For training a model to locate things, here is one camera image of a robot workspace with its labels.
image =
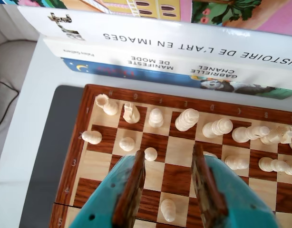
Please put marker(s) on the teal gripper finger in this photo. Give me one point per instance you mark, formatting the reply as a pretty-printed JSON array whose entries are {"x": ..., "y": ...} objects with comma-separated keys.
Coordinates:
[
  {"x": 231, "y": 202},
  {"x": 108, "y": 190}
]

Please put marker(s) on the white wooden bishop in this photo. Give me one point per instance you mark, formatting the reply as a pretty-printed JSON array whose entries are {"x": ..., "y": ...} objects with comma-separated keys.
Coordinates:
[
  {"x": 156, "y": 118},
  {"x": 243, "y": 134}
]

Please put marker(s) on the dark grey mat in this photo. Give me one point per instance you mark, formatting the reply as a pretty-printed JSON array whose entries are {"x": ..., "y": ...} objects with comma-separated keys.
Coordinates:
[{"x": 48, "y": 142}]

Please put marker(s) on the blue illustrated picture book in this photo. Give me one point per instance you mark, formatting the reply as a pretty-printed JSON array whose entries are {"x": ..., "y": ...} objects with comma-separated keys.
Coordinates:
[{"x": 160, "y": 76}]

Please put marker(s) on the pink illustrated cover book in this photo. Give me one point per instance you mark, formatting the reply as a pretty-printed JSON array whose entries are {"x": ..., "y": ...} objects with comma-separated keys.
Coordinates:
[{"x": 207, "y": 12}]

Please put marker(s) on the stack of books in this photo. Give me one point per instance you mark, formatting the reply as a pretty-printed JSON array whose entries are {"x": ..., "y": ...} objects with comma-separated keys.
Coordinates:
[{"x": 184, "y": 35}]

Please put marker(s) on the wooden folding chessboard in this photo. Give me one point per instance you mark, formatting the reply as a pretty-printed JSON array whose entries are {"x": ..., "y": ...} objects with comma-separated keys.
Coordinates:
[{"x": 179, "y": 152}]

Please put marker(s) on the beige sofa cushion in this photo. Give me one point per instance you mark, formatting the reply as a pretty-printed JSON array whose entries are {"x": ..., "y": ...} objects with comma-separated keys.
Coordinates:
[{"x": 8, "y": 61}]

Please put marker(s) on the white wooden knight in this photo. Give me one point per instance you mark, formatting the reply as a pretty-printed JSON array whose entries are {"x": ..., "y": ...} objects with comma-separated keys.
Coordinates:
[
  {"x": 276, "y": 136},
  {"x": 131, "y": 114}
]

